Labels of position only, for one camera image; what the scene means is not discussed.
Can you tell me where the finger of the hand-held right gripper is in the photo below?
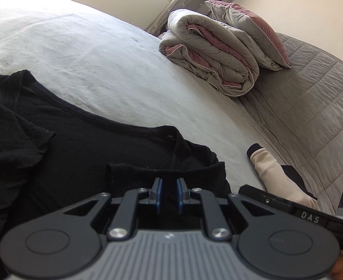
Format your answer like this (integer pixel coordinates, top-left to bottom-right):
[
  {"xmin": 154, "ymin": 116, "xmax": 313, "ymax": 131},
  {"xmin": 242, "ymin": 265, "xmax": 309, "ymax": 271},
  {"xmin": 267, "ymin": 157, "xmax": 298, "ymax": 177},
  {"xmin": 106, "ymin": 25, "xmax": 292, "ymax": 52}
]
[{"xmin": 238, "ymin": 184, "xmax": 296, "ymax": 215}]

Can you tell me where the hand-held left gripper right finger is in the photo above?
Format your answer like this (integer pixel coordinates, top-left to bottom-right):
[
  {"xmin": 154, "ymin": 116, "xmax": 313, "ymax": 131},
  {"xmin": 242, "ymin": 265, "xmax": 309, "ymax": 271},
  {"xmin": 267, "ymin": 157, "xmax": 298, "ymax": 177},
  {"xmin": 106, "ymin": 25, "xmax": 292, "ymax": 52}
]
[{"xmin": 176, "ymin": 178, "xmax": 266, "ymax": 241}]

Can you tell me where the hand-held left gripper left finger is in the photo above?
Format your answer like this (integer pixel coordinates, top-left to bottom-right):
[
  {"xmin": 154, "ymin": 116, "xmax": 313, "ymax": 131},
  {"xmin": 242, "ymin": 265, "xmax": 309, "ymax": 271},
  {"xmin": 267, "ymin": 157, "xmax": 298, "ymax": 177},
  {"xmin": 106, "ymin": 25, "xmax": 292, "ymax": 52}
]
[{"xmin": 63, "ymin": 177, "xmax": 163, "ymax": 241}]

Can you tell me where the black t-shirt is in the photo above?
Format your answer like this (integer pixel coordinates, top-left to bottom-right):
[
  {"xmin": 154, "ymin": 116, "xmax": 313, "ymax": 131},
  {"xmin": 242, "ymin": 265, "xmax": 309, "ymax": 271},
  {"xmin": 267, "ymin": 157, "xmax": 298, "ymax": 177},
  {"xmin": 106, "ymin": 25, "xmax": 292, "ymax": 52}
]
[{"xmin": 0, "ymin": 70, "xmax": 232, "ymax": 280}]

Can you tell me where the person's right hand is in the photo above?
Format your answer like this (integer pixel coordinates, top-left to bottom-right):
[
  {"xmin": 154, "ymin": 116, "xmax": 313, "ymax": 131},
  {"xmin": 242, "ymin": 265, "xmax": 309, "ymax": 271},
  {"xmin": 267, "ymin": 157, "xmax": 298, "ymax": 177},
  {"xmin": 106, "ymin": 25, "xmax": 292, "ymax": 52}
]
[{"xmin": 331, "ymin": 252, "xmax": 343, "ymax": 280}]

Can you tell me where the folded beige and black garment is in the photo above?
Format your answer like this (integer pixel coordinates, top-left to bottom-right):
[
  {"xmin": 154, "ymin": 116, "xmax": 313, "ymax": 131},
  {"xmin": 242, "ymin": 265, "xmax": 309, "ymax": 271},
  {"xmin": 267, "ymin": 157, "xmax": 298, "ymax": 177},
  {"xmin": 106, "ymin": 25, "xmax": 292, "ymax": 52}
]
[{"xmin": 246, "ymin": 143, "xmax": 319, "ymax": 210}]

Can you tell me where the grey quilted bed cover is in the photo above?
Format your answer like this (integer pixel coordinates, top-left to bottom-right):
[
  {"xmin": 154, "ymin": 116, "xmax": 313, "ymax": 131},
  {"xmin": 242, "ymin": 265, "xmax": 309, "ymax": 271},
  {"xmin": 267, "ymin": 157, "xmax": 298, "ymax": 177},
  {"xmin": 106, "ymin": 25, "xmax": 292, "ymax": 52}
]
[{"xmin": 238, "ymin": 32, "xmax": 343, "ymax": 217}]

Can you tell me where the folded grey pink comforter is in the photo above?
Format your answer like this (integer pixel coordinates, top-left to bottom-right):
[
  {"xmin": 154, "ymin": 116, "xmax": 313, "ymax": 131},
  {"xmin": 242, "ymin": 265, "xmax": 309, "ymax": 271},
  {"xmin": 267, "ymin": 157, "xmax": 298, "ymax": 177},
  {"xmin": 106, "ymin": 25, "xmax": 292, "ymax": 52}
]
[{"xmin": 159, "ymin": 9, "xmax": 260, "ymax": 97}]

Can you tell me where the grey pink pillow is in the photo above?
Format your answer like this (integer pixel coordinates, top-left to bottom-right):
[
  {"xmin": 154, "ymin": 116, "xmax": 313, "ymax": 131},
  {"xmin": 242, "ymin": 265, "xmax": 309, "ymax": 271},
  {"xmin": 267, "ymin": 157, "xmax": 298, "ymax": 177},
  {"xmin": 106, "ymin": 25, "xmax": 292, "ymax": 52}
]
[{"xmin": 205, "ymin": 0, "xmax": 292, "ymax": 71}]

